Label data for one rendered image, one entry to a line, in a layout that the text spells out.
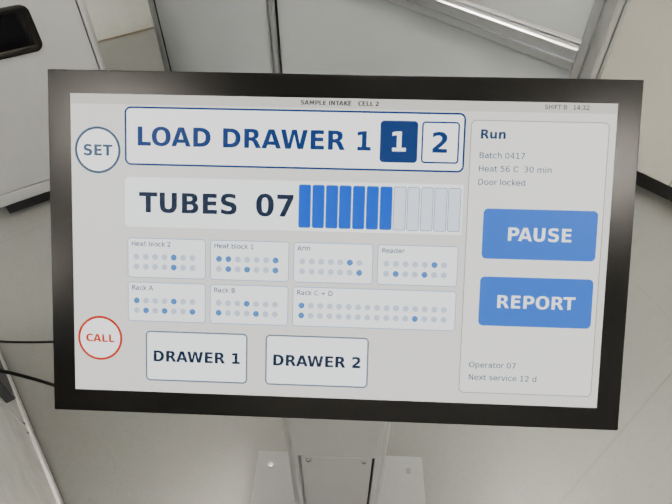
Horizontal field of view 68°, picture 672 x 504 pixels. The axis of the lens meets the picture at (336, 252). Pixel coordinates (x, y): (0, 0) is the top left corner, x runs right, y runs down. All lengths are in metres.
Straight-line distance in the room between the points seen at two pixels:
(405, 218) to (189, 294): 0.21
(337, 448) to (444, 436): 0.79
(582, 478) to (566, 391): 1.13
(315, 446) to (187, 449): 0.81
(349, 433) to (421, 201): 0.42
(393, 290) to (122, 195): 0.26
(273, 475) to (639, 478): 0.99
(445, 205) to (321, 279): 0.13
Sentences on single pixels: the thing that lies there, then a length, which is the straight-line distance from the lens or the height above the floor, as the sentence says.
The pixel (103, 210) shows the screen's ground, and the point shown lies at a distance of 0.49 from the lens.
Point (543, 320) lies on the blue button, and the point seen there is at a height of 1.04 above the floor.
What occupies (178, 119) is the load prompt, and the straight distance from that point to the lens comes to 0.47.
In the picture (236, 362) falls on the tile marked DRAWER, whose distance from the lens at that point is 0.47.
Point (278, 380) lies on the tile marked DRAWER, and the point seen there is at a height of 0.99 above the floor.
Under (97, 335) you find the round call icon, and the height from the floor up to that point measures 1.02.
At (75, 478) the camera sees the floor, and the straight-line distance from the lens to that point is 1.65.
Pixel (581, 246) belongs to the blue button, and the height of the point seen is 1.09.
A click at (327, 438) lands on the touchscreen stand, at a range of 0.78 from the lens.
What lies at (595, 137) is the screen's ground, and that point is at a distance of 0.49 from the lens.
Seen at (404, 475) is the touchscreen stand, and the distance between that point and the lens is 1.47.
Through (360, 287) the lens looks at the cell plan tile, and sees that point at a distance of 0.45.
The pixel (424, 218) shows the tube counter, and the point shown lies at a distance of 0.45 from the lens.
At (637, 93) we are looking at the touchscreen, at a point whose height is 1.19.
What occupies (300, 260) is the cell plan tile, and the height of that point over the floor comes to 1.07.
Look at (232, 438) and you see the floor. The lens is 1.56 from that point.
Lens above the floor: 1.39
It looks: 45 degrees down
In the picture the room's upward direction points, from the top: straight up
